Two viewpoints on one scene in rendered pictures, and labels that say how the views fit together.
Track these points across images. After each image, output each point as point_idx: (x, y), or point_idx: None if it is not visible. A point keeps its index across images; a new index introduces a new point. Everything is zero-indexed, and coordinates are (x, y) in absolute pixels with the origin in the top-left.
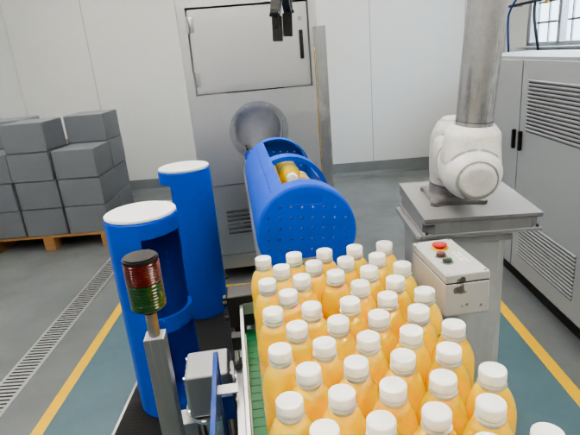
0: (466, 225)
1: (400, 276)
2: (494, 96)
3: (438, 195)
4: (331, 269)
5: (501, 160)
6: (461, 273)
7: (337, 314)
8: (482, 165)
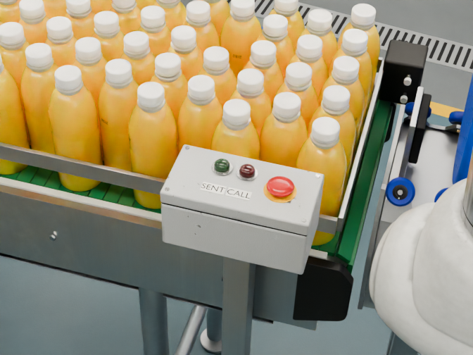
0: None
1: (200, 88)
2: None
3: None
4: (273, 46)
5: (418, 305)
6: (178, 160)
7: (162, 14)
8: (386, 234)
